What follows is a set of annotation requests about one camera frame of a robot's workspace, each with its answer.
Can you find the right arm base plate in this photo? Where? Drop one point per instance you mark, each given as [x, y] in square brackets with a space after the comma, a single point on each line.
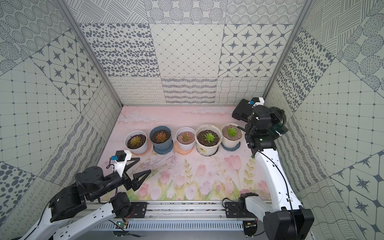
[233, 211]

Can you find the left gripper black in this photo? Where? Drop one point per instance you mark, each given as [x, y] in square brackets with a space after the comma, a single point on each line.
[127, 176]

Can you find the right small circuit board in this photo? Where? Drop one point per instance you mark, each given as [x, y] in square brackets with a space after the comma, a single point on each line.
[250, 228]

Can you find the small circuit board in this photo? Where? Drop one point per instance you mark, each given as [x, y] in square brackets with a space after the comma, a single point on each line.
[250, 228]
[120, 226]

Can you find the left small circuit board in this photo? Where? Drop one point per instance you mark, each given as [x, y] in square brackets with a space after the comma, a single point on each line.
[120, 226]

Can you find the white pot yellow-brown succulent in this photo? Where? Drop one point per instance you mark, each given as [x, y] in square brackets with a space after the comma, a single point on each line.
[137, 142]

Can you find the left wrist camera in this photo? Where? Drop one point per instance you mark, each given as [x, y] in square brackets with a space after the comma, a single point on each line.
[119, 161]

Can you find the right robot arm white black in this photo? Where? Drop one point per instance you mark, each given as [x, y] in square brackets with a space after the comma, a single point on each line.
[285, 218]

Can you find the large white pot green succulent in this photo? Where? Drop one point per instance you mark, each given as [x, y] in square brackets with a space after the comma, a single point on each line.
[208, 139]

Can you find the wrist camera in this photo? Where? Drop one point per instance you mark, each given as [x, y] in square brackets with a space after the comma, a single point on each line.
[119, 161]
[256, 102]

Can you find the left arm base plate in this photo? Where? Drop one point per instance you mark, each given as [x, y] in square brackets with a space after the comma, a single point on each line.
[138, 210]

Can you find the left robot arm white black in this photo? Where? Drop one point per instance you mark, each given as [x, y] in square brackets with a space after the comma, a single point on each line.
[89, 185]

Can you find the white pot bright green succulent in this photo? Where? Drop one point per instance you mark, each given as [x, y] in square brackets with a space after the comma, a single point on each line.
[232, 136]

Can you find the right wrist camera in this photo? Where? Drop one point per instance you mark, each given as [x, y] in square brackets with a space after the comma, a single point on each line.
[256, 102]

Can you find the black plastic tool case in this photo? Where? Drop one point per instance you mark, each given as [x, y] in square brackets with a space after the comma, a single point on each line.
[243, 110]

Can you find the blue-grey pot red succulent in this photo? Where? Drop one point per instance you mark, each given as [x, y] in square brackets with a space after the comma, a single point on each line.
[161, 138]

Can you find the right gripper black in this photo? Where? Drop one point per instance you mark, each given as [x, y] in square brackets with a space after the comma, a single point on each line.
[274, 114]

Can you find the dark green watering can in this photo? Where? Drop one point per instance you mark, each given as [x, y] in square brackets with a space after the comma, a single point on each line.
[273, 135]

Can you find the white pot pink succulent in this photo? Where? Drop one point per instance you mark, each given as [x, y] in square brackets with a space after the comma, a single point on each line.
[185, 141]

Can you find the aluminium mounting rail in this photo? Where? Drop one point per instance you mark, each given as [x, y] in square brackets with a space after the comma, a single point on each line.
[214, 210]

